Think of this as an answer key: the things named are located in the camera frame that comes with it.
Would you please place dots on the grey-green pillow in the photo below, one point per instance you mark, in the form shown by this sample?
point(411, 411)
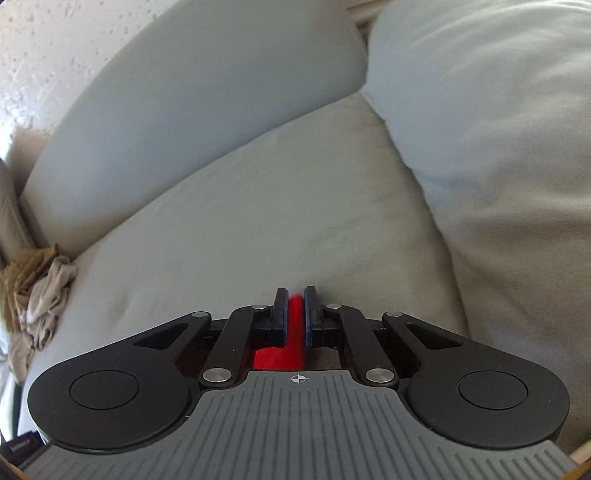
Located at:
point(16, 212)

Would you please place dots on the red sweater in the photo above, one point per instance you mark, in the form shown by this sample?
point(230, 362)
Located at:
point(295, 332)

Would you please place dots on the grey-beige garment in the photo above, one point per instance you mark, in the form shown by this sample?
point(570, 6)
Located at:
point(46, 295)

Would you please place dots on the tan garment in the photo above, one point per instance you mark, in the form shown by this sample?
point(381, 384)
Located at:
point(27, 272)

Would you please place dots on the grey sofa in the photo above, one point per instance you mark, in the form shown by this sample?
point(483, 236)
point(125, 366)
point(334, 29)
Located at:
point(240, 194)

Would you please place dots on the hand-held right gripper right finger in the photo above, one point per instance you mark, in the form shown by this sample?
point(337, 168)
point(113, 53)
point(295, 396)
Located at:
point(308, 323)

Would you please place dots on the large grey armrest cushion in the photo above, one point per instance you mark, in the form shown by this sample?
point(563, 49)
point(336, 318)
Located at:
point(498, 138)

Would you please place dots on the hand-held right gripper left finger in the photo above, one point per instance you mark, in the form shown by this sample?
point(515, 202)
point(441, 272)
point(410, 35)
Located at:
point(282, 323)

